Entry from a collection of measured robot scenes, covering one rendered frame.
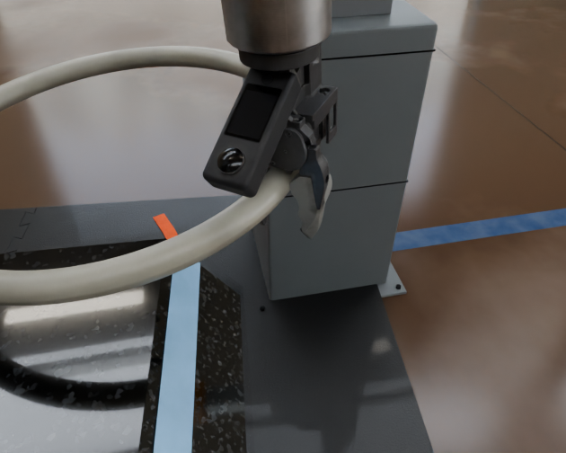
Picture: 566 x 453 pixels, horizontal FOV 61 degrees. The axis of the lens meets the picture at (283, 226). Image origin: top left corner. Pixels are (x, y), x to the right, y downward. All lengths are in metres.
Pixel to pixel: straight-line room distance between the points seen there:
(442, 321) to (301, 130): 1.23
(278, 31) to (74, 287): 0.26
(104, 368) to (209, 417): 0.11
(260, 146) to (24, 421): 0.31
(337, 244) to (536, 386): 0.67
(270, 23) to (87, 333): 0.34
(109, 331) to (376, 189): 0.98
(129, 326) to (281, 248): 0.93
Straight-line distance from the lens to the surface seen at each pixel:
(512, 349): 1.61
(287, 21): 0.39
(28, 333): 0.55
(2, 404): 0.51
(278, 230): 1.35
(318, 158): 0.45
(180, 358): 0.51
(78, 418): 0.48
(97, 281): 0.43
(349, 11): 1.20
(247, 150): 0.41
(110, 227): 1.93
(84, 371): 0.50
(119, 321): 0.53
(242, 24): 0.40
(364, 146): 1.26
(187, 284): 0.58
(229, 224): 0.43
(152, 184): 2.14
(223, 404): 0.52
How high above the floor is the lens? 1.19
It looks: 40 degrees down
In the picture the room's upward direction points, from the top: straight up
